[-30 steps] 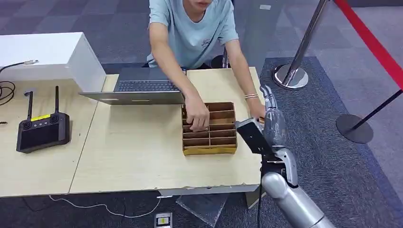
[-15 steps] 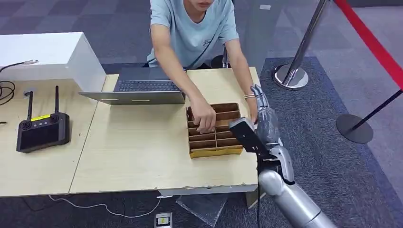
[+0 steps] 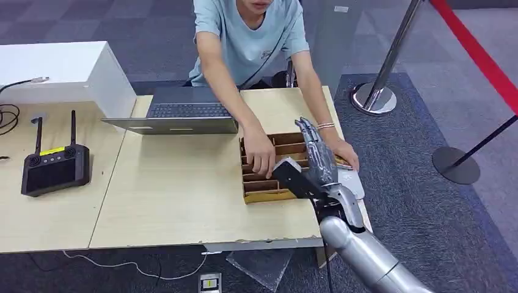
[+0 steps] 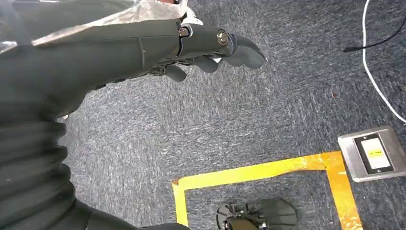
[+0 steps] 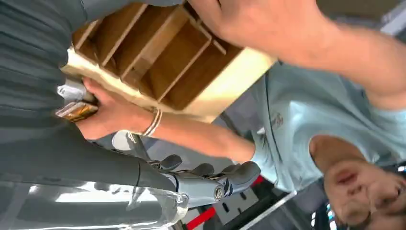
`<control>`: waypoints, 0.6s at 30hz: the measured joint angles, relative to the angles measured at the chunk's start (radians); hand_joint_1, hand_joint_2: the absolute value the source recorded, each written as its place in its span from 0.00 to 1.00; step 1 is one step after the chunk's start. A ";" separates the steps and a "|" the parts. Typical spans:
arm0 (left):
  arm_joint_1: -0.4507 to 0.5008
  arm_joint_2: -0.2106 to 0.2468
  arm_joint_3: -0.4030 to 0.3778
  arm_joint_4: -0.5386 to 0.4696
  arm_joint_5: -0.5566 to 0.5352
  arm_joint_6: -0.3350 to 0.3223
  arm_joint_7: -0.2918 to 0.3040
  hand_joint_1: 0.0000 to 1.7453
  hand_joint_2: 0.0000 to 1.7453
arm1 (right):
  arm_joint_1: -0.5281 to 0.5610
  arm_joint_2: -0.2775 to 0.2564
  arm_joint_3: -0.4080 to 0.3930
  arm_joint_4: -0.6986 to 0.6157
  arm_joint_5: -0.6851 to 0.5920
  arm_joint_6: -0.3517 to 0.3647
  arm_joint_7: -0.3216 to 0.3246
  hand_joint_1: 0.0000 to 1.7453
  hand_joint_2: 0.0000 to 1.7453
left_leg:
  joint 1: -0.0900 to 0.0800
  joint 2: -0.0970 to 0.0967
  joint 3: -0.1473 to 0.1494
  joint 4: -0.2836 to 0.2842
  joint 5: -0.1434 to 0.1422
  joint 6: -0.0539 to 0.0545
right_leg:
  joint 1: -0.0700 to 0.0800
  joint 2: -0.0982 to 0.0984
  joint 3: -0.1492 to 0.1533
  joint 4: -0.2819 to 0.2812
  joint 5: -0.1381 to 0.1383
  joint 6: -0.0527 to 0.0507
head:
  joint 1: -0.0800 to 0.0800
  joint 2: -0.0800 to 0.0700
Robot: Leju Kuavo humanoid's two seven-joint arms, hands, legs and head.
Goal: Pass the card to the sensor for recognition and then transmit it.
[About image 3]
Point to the person's right hand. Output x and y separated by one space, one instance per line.
259 151

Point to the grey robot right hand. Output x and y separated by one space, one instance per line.
321 161

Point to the person's left hand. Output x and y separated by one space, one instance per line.
346 151

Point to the wooden card box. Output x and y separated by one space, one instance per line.
263 188

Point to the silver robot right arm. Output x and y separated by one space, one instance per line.
364 252

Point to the pale grey flat device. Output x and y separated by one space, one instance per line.
353 184

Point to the dark grey floor carpet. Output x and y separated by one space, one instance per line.
412 182

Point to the grey laptop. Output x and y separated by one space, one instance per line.
186 111

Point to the pale table leg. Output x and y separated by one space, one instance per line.
323 254

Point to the person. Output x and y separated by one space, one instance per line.
251 44

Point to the clear glass sheet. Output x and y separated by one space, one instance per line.
261 267

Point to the floor socket plate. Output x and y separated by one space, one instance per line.
209 284

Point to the red barrier belt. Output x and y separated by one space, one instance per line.
477 54

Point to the black remote controller with antennas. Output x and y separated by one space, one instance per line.
54 174

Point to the white cabinet box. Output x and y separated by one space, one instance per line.
60 70

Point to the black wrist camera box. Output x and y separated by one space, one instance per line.
297 182

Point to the chrome stanchion post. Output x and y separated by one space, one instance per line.
374 99

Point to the stanchion post with dark base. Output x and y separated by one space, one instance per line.
289 75

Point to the black stanchion post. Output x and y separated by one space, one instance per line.
455 166

